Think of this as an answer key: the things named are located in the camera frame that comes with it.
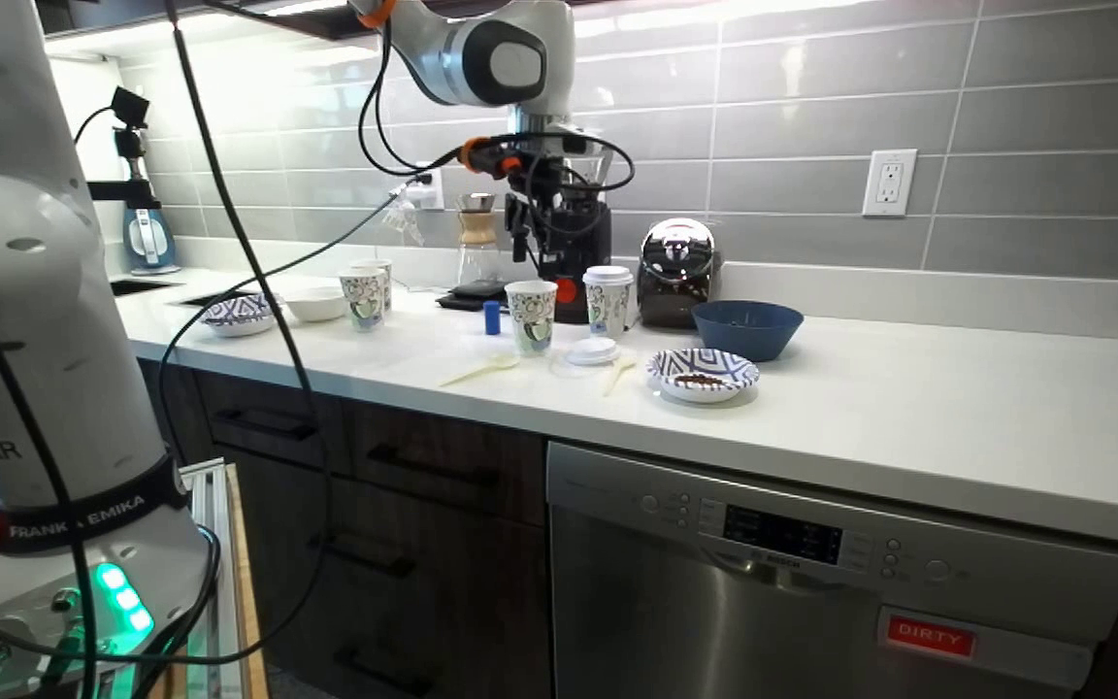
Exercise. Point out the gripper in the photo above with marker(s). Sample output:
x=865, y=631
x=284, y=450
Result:
x=542, y=180

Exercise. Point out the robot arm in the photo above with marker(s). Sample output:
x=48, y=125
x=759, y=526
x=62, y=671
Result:
x=45, y=320

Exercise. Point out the patterned paper cup with lid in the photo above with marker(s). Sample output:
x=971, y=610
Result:
x=608, y=303

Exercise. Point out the white plastic cup lid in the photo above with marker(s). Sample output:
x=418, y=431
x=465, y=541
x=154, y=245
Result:
x=592, y=351

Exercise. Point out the black coffee grinder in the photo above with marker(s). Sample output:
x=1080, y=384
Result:
x=586, y=248

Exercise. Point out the glass pour-over coffee maker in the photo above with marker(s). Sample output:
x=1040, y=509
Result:
x=477, y=233

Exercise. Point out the black kitchen scale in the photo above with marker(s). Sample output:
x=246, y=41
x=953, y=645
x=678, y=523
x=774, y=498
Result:
x=472, y=295

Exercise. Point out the small blue cylinder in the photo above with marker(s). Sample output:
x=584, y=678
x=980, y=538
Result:
x=492, y=318

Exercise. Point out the white plastic spoon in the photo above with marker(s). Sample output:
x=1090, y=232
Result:
x=481, y=369
x=617, y=374

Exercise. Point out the coffee jar with chrome lid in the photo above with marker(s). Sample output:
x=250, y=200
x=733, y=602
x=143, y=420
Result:
x=678, y=272

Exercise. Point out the blue patterned paper bowl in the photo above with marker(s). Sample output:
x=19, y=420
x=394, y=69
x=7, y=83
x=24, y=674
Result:
x=703, y=372
x=239, y=314

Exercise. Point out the white bowl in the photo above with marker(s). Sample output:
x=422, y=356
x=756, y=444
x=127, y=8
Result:
x=316, y=306

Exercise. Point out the dark blue bowl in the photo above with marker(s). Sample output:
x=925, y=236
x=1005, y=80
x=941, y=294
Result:
x=746, y=328

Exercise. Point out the dark wood drawer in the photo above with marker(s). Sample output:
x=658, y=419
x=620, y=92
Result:
x=268, y=417
x=394, y=670
x=404, y=573
x=443, y=464

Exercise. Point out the sink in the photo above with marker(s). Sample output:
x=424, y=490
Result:
x=142, y=287

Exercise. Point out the stainless steel dishwasher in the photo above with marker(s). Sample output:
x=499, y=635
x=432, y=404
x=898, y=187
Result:
x=714, y=602

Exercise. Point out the red and white magnet sign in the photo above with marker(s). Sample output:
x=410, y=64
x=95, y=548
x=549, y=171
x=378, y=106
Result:
x=933, y=637

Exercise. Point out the white wall socket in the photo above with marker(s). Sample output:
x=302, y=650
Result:
x=431, y=194
x=889, y=182

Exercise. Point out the camera on mount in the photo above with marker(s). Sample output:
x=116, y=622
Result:
x=132, y=155

